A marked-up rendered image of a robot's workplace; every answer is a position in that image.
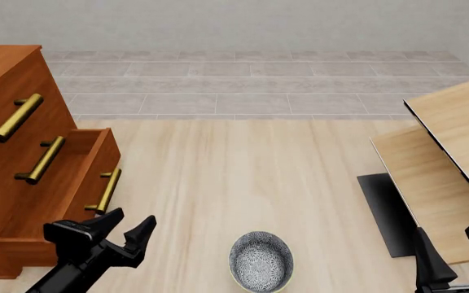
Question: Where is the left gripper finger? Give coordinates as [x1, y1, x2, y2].
[124, 215, 158, 255]
[82, 208, 125, 243]

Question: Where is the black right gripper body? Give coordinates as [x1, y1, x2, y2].
[416, 282, 469, 293]

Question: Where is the pale wooden two-level shelf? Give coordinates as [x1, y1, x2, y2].
[369, 75, 469, 266]

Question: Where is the grey patterned bowl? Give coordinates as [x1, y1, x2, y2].
[229, 230, 295, 293]

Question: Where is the brass bar handle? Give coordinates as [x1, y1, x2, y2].
[83, 166, 123, 216]
[0, 93, 45, 144]
[13, 135, 67, 186]

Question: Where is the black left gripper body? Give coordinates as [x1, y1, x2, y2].
[91, 239, 144, 270]

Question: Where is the wooden drawer with brass handle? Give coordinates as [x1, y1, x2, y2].
[0, 106, 77, 245]
[0, 127, 123, 267]
[0, 48, 69, 181]

